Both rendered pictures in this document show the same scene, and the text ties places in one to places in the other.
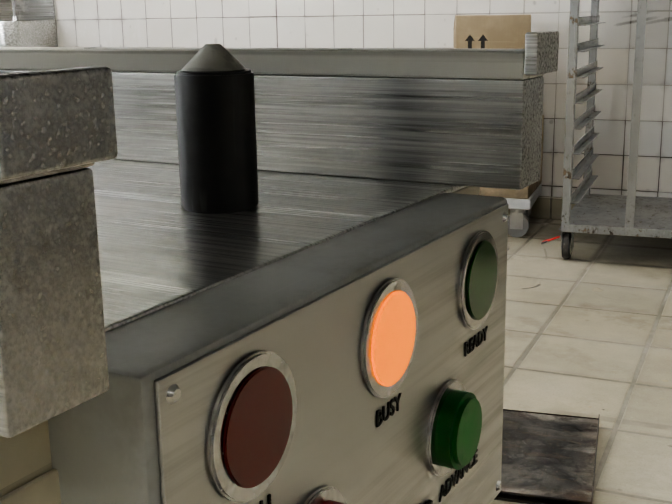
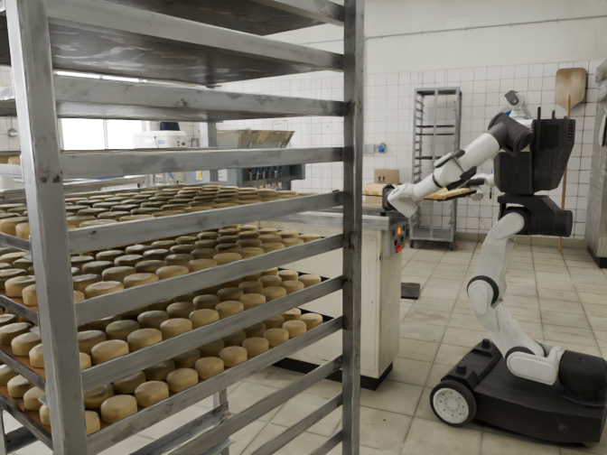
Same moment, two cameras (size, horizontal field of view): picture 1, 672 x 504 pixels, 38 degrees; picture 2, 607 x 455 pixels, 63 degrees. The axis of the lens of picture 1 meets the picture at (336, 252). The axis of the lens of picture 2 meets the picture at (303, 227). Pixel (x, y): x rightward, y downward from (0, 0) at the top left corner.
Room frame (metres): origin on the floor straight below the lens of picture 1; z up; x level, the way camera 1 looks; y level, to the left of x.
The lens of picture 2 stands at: (-2.10, 0.50, 1.26)
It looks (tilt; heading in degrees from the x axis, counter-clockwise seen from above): 10 degrees down; 359
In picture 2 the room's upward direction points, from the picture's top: 1 degrees counter-clockwise
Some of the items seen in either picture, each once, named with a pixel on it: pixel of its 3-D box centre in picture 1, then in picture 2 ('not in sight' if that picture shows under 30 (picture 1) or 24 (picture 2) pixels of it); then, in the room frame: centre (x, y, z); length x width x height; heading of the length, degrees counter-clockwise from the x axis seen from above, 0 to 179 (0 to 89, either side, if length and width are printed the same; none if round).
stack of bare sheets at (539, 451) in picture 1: (451, 442); (383, 288); (1.93, -0.24, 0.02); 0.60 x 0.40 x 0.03; 73
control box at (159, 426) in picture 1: (347, 445); (395, 238); (0.32, 0.00, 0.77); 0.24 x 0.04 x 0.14; 150
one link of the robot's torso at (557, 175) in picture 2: not in sight; (530, 152); (0.00, -0.51, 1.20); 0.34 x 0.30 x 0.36; 142
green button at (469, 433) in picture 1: (450, 428); not in sight; (0.35, -0.04, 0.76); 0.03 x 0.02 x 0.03; 150
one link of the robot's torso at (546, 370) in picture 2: not in sight; (536, 360); (-0.05, -0.57, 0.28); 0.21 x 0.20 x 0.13; 52
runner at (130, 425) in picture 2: not in sight; (238, 367); (-1.30, 0.60, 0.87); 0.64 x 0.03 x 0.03; 139
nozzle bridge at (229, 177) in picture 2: not in sight; (251, 185); (0.75, 0.75, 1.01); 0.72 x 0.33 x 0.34; 150
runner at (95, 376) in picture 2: not in sight; (237, 318); (-1.30, 0.60, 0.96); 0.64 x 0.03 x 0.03; 139
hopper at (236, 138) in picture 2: not in sight; (249, 143); (0.75, 0.75, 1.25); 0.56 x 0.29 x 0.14; 150
